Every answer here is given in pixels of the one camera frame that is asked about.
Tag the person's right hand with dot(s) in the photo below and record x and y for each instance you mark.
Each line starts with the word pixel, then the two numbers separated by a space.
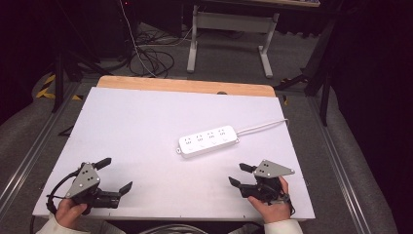
pixel 274 211

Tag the wooden table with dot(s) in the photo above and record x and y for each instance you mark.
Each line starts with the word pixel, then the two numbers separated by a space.
pixel 181 85

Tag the yellow black floor tape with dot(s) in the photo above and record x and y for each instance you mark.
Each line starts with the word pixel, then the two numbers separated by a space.
pixel 48 87

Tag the aluminium rail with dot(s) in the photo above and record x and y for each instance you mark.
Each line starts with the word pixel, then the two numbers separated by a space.
pixel 29 156
pixel 337 169

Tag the black metal stand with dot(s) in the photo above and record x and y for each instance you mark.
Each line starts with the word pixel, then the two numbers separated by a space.
pixel 324 94

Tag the white board sheet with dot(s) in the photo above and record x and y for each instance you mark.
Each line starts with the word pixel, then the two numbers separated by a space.
pixel 156 130

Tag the white metal desk frame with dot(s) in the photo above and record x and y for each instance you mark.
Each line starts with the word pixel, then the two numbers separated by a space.
pixel 227 21

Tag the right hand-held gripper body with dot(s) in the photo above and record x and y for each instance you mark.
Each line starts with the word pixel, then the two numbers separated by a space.
pixel 269 182

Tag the black tripod stand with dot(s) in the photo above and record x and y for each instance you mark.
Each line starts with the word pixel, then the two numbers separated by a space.
pixel 59 81

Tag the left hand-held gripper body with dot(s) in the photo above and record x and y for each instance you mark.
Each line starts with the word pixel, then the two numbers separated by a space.
pixel 85 182

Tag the person's left hand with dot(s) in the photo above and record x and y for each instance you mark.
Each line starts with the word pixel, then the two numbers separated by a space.
pixel 68 213

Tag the white power strip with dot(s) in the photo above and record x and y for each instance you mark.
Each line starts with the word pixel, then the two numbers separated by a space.
pixel 207 141

